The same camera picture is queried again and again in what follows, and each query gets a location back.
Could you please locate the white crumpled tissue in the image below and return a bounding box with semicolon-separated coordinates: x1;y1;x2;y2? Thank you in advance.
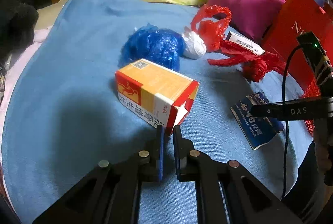
182;31;207;59

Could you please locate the orange white medicine box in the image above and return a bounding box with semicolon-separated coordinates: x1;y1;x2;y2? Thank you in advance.
115;59;199;136

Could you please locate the red paper gift bag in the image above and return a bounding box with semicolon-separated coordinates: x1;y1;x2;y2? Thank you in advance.
261;0;333;92

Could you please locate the blue bed blanket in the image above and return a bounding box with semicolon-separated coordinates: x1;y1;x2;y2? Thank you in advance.
2;0;312;223

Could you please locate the red plastic bag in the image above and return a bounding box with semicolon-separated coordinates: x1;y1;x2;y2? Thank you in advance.
191;5;232;53

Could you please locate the small white medicine box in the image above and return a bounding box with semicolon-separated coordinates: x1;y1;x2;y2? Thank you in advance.
226;31;265;55

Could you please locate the dark blue toothpaste box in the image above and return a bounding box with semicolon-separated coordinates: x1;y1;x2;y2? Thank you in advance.
230;92;285;150

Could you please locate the red mesh plastic basket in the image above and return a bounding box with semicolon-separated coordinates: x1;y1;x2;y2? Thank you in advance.
301;77;323;137

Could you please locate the black clothing pile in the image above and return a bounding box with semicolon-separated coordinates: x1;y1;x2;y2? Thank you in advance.
1;0;39;60

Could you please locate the black cable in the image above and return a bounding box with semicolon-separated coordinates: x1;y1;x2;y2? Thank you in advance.
280;43;311;201

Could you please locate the red woven ribbon bag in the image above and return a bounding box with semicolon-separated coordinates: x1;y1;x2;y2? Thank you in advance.
208;40;286;82

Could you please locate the blue plastic trash bag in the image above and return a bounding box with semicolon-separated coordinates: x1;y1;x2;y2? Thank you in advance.
119;24;185;72

